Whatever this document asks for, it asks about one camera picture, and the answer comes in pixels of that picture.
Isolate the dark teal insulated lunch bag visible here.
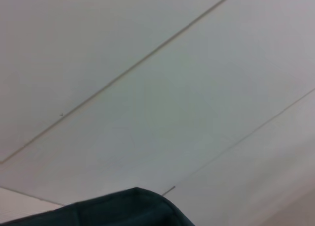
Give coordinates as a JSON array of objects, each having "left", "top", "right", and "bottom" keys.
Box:
[{"left": 0, "top": 187, "right": 196, "bottom": 226}]

